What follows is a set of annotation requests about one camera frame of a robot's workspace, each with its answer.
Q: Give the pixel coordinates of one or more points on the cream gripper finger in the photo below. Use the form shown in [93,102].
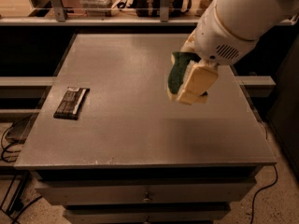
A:
[189,45]
[198,78]

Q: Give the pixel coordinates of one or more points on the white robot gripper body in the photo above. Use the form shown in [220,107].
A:
[219,37]

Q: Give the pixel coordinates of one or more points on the green and yellow sponge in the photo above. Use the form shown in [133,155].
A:
[182,63]

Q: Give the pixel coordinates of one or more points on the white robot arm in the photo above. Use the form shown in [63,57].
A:
[250,19]

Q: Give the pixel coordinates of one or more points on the rxbar chocolate bar wrapper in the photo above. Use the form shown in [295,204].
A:
[70,105]

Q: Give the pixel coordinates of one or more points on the black backpack on shelf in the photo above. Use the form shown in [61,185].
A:
[152,8]

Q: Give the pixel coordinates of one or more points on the grey lower drawer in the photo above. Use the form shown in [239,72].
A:
[164,213]

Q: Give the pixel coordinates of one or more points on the grey drawer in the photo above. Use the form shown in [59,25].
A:
[164,213]
[98,192]

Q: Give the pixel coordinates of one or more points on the grey upper drawer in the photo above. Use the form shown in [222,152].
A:
[98,192]

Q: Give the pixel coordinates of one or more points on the grey metal shelf rail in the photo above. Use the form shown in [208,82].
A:
[71,12]

